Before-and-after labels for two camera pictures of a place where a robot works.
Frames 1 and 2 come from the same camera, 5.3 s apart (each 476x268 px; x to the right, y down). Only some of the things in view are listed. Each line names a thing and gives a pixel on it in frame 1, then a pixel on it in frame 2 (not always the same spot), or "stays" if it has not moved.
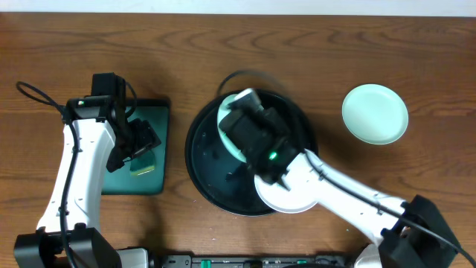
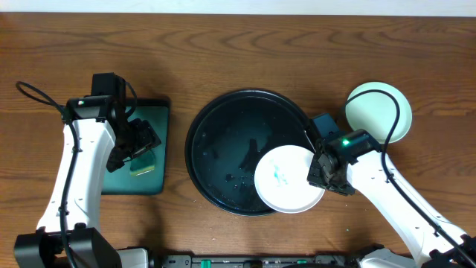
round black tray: x=224 y=180 stays
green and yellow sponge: x=141 y=164 stays
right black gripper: x=236 y=121 -> x=324 y=179
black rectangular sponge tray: x=155 y=112 stays
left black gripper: x=145 y=138 stays
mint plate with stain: x=224 y=109 -> x=376 y=112
